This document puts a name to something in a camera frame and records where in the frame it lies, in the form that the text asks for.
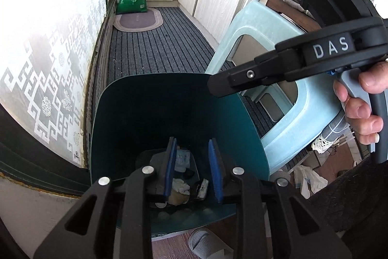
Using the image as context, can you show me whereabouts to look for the striped dark floor rug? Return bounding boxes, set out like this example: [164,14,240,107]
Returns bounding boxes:
[91,6,304,175]

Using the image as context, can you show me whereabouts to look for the beige paper bag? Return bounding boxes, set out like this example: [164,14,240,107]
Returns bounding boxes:
[166,191,190,206]

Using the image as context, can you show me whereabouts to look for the dark teal trash bin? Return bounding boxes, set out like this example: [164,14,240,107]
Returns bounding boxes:
[86,72,270,237]

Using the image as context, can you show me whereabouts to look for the grey slipper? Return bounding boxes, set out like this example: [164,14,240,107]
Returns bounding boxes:
[188,228,240,259]

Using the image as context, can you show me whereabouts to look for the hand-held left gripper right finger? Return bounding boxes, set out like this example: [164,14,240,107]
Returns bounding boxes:
[208,138,352,259]

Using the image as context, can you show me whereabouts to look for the person's right hand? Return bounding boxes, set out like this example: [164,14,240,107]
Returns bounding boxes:
[333,60,388,146]

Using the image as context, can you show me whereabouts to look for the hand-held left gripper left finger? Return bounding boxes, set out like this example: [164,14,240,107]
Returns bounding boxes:
[33,138,178,259]

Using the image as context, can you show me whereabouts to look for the white plastic bag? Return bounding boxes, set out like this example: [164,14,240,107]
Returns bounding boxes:
[292,164,328,199]

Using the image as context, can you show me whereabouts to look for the light blue plastic stool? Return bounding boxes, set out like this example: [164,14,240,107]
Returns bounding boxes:
[204,0,349,175]

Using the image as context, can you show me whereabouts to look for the patterned frosted sliding door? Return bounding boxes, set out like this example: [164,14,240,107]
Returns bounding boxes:
[0,0,119,168]

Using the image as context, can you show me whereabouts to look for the white tissue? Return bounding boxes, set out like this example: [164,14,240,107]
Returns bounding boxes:
[172,178,191,195]

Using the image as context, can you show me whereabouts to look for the oval grey mat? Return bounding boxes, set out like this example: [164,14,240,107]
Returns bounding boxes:
[113,7,164,33]

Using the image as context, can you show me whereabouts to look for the person's dark clothing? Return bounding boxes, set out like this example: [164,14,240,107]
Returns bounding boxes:
[307,153,388,259]

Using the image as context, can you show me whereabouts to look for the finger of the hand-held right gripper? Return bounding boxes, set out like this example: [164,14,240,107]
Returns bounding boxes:
[208,47,304,99]

